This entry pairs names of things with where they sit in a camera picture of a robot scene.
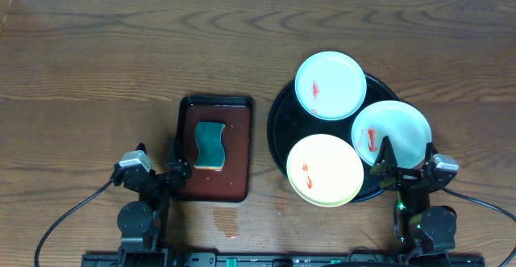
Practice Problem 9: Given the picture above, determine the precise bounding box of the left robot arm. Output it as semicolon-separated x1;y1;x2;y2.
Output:
110;137;191;266

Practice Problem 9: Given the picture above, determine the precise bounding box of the green scouring sponge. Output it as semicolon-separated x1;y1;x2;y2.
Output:
194;121;226;171

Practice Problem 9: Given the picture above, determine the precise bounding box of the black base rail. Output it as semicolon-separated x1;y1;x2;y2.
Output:
81;251;487;267

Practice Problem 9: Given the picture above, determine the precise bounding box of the light blue plate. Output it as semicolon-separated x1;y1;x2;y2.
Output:
294;51;367;121
351;100;432;168

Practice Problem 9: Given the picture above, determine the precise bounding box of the black rectangular water tray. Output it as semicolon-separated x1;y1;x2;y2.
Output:
176;95;253;202

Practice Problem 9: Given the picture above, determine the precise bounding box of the yellow plate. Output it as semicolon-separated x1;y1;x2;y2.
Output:
286;134;364;207

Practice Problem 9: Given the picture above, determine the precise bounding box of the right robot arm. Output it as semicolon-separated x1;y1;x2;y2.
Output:
370;136;459;256

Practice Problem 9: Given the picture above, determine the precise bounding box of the black round serving tray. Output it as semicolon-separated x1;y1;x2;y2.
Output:
267;73;400;202

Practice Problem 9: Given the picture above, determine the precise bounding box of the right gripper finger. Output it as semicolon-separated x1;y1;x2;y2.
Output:
424;142;438;165
370;136;397;175

